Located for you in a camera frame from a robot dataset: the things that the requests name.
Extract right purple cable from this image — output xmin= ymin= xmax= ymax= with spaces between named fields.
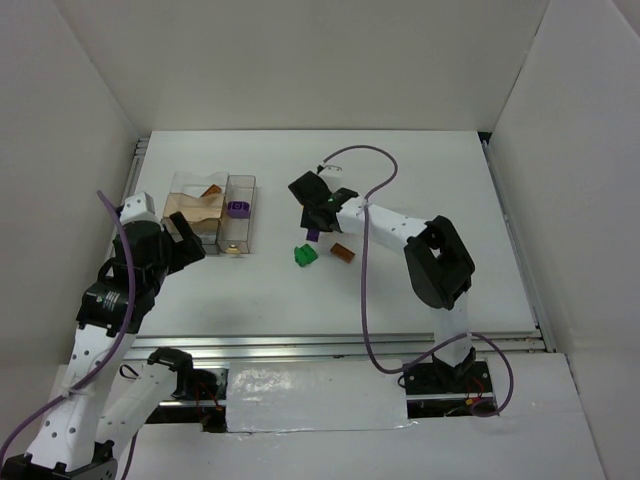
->
xmin=323 ymin=144 xmax=516 ymax=418

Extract clear wavy container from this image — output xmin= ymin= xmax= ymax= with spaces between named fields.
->
xmin=170 ymin=172 xmax=229 ymax=198

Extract green lego brick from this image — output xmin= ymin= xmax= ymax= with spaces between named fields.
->
xmin=294 ymin=244 xmax=318 ymax=268

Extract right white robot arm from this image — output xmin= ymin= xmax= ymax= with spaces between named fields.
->
xmin=288 ymin=171 xmax=475 ymax=387

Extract purple lego brick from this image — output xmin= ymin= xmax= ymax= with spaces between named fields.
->
xmin=306 ymin=229 xmax=320 ymax=243

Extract purple round lego piece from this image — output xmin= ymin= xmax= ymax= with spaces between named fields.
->
xmin=226 ymin=200 xmax=251 ymax=219

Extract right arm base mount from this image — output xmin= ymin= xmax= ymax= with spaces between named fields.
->
xmin=397 ymin=359 xmax=498 ymax=419

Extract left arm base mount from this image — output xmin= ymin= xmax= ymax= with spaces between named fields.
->
xmin=119 ymin=347 xmax=228 ymax=433

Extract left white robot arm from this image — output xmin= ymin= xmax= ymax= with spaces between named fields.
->
xmin=1 ymin=211 xmax=205 ymax=479

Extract clear tall narrow container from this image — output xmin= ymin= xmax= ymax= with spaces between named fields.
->
xmin=218 ymin=175 xmax=257 ymax=255

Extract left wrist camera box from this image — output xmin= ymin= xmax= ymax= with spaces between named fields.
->
xmin=120 ymin=192 xmax=158 ymax=225

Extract brown orange lego brick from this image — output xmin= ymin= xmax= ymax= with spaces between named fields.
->
xmin=330 ymin=243 xmax=355 ymax=263

